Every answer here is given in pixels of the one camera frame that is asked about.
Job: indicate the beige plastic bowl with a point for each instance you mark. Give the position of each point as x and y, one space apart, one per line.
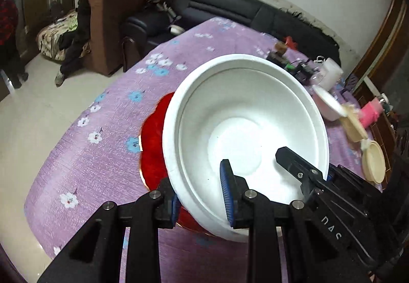
374 161
353 125

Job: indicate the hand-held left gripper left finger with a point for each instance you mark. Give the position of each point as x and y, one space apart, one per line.
175 211

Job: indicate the brown bag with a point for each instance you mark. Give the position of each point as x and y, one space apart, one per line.
131 53

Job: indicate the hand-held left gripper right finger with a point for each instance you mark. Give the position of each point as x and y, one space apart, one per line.
227 196

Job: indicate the floral cushion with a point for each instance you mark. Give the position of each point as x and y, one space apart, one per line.
51 37

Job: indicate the small white bowl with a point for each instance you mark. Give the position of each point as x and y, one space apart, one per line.
327 104

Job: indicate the black and white device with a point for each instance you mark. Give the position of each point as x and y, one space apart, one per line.
166 11

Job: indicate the small black jar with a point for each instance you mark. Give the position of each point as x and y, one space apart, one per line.
305 74

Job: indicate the pink bottle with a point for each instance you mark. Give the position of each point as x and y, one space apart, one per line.
370 113

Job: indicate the red plastic bag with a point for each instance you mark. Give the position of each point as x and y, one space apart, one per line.
290 42

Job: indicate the black leather sofa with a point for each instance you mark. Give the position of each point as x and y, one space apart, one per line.
223 2

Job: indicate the wooden door frame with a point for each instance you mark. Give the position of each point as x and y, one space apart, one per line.
377 46

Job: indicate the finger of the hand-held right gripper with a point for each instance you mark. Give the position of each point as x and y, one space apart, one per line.
354 188
297 166

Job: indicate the purple floral tablecloth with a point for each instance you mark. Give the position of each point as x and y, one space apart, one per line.
96 158

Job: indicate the large white bowl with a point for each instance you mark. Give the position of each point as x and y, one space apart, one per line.
223 94

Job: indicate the large red scalloped plate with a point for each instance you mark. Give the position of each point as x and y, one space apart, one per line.
153 149

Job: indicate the black cup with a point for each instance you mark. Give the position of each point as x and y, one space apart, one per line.
276 58

